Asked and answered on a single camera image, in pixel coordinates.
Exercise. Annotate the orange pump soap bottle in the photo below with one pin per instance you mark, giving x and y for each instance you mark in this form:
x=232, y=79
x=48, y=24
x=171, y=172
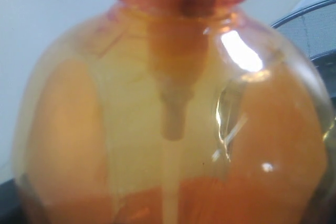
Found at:
x=175, y=111

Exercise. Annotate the steel mesh colander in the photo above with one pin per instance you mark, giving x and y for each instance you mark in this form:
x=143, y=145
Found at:
x=309, y=40

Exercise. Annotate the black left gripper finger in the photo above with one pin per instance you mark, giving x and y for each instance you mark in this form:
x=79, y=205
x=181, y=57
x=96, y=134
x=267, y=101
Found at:
x=16, y=201

